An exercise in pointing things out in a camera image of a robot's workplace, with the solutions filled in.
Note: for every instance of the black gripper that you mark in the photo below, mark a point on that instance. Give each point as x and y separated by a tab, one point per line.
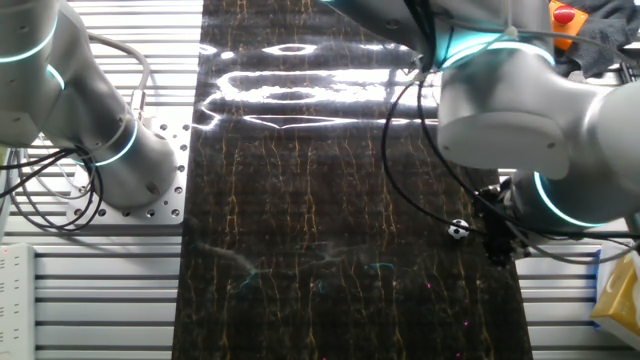
497	215

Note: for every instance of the small black white soccer ball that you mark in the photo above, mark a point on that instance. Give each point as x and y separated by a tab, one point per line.
457	231

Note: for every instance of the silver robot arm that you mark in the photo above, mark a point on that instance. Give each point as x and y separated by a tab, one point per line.
505	115

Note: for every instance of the blue white tissue packet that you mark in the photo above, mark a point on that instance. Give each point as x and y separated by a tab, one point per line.
597	280

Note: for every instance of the black marble pattern mat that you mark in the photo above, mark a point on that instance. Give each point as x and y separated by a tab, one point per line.
325	225

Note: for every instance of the orange emergency stop button box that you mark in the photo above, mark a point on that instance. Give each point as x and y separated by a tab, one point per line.
567	20

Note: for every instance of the grey towel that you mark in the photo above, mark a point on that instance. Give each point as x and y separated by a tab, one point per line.
610	35

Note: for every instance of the white power strip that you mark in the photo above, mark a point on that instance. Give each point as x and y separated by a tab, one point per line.
15	305

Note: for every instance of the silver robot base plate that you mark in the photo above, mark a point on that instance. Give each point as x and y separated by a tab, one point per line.
170	200

